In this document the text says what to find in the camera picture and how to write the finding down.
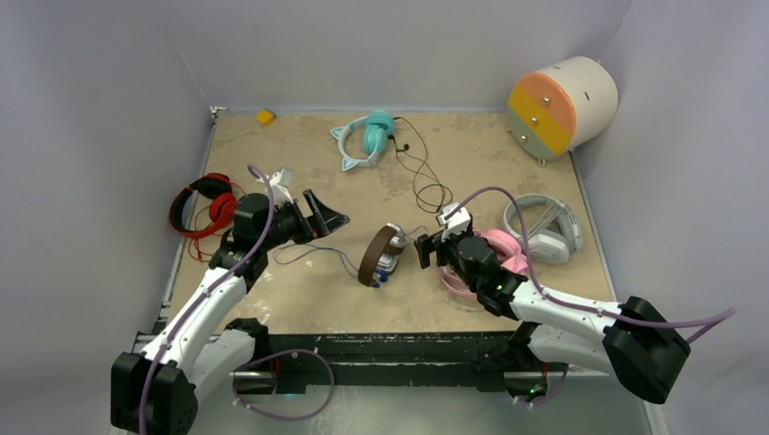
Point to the round pastel drawer cabinet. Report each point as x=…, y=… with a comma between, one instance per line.
x=553, y=110

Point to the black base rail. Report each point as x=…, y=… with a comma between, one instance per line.
x=384, y=360

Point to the pink headphones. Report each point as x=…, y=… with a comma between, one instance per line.
x=508, y=250

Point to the small yellow block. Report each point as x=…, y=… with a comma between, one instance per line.
x=265, y=117

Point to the brown silver headphones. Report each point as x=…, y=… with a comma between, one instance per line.
x=382, y=254

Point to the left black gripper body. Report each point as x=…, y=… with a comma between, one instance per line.
x=288, y=225

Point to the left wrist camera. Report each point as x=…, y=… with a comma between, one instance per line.
x=277, y=186

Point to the white grey headphones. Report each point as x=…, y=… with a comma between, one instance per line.
x=557, y=234

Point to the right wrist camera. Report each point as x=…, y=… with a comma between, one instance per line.
x=454, y=219

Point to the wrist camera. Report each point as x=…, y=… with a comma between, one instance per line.
x=454, y=219
x=277, y=186

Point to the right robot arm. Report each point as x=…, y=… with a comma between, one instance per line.
x=631, y=341

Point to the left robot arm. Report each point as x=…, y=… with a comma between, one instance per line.
x=159, y=389

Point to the aluminium frame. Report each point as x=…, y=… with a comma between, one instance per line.
x=159, y=389

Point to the teal cat ear headphones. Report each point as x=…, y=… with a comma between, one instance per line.
x=378, y=129

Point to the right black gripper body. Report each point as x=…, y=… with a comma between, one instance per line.
x=446, y=251

